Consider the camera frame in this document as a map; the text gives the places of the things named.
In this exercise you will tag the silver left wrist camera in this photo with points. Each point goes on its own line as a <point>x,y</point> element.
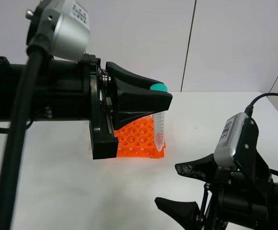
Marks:
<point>58,28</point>

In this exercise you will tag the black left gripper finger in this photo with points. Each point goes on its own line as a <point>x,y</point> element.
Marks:
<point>131,96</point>

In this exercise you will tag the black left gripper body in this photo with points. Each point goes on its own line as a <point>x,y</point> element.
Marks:
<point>64,91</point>

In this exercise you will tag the orange test tube rack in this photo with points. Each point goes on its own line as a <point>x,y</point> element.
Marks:
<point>136,140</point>

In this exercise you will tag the teal capped clear test tube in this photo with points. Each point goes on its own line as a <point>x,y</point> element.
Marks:
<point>159,120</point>

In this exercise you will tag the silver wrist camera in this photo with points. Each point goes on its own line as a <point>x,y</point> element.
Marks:
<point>228,142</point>
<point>58,28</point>

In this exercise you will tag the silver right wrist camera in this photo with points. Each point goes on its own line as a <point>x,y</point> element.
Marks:
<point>228,142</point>

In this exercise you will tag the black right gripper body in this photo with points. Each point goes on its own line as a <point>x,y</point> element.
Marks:
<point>244,194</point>

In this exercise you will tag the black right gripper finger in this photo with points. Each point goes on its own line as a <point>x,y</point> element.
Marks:
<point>203,169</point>
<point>186,214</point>

